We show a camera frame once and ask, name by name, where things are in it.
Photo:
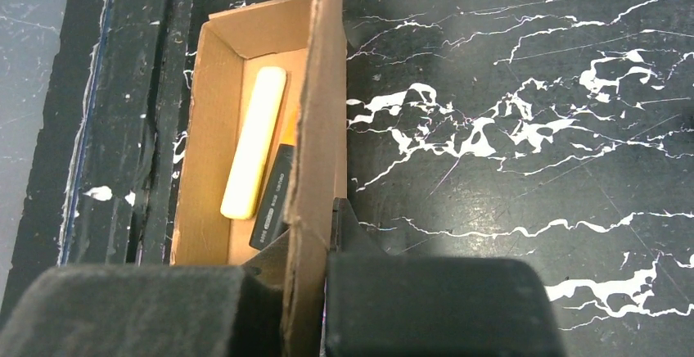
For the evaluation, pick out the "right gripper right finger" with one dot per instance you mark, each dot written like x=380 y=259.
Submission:
x=379 y=304

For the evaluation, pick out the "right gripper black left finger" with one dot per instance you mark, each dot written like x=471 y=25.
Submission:
x=152 y=310

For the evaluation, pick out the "orange black marker pen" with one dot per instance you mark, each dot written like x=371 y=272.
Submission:
x=269 y=222

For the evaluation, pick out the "pale yellow marker pen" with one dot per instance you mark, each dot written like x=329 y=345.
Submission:
x=244 y=180

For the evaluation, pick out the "brown cardboard box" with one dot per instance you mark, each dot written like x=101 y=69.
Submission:
x=306 y=38

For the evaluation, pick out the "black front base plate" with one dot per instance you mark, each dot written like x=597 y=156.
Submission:
x=99 y=188

